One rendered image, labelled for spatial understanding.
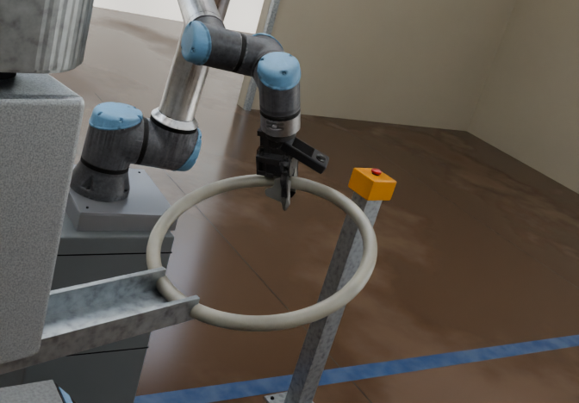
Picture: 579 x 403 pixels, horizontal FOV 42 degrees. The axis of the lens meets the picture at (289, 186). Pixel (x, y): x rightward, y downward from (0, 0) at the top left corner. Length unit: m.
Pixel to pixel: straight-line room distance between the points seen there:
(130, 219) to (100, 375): 0.56
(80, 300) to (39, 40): 0.61
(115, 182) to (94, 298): 0.95
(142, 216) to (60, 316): 0.98
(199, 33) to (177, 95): 0.66
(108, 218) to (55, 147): 1.28
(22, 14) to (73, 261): 1.43
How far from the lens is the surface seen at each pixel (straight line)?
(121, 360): 2.59
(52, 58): 0.99
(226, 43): 1.66
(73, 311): 1.43
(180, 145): 2.33
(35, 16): 0.96
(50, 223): 1.09
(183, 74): 2.27
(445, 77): 8.57
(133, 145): 2.31
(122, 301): 1.48
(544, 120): 8.45
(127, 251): 2.34
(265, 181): 1.76
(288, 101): 1.61
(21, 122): 1.00
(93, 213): 2.28
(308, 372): 3.07
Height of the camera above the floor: 1.90
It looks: 20 degrees down
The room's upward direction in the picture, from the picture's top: 17 degrees clockwise
